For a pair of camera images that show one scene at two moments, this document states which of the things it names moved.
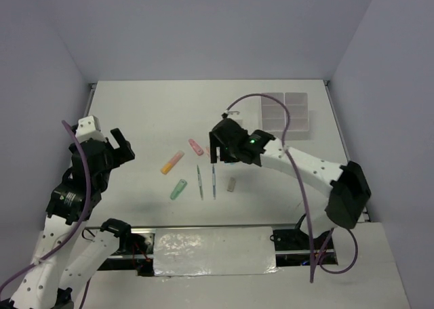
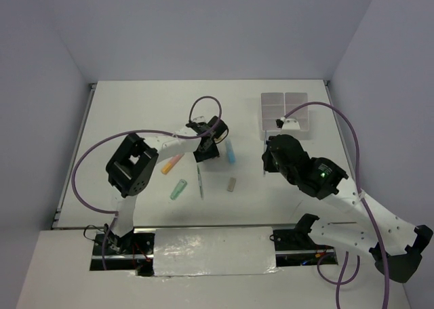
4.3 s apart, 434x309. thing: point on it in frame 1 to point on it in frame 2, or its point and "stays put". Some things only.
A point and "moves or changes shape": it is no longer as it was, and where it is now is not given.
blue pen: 213,182 moves or changes shape
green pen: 200,183 stays put
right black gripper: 214,143 to 267,164
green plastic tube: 178,189 stays put
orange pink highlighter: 170,165 stays put
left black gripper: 124,153 to 213,152
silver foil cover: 217,251 stays put
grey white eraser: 230,187 stays put
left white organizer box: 272,114 stays put
